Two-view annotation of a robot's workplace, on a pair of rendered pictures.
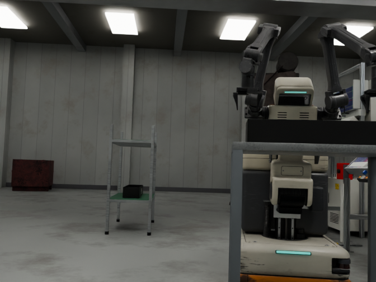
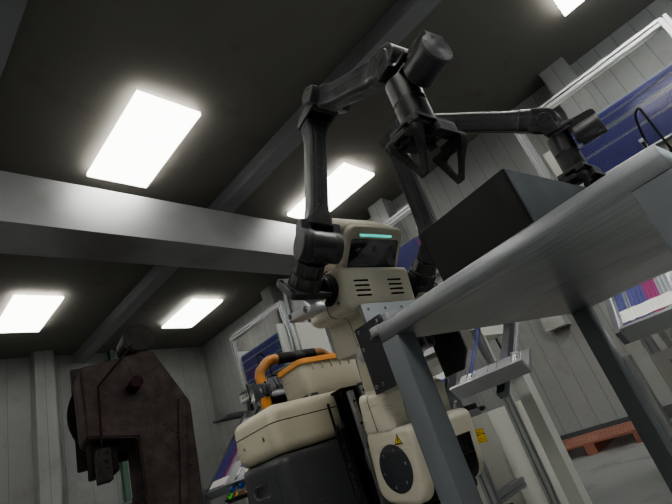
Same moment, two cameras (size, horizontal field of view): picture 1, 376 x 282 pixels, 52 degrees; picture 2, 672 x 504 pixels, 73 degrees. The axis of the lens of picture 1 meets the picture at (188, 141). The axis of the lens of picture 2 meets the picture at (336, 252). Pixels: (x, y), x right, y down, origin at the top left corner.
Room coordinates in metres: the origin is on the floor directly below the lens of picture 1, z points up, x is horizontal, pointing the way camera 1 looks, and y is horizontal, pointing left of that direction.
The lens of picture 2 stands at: (1.47, 0.35, 0.62)
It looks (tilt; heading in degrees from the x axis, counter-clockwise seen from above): 24 degrees up; 311
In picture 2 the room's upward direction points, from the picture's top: 20 degrees counter-clockwise
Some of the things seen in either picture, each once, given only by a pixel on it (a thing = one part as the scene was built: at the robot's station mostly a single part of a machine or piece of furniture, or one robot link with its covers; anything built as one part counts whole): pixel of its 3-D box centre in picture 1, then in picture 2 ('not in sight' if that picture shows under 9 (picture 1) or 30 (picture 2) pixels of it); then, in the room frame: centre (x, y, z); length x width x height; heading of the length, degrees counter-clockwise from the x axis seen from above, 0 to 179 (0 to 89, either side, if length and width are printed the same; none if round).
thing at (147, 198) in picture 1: (134, 178); not in sight; (4.33, 0.59, 0.55); 0.91 x 0.46 x 1.10; 3
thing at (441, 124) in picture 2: (254, 100); (445, 157); (1.74, -0.30, 1.01); 0.07 x 0.07 x 0.09; 84
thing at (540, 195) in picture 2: (311, 135); (565, 239); (1.71, -0.55, 0.86); 0.57 x 0.17 x 0.11; 84
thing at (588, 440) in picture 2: not in sight; (599, 440); (3.45, -4.60, 0.05); 1.16 x 0.80 x 0.11; 3
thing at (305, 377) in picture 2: not in sight; (321, 379); (2.57, -0.64, 0.87); 0.23 x 0.15 x 0.11; 84
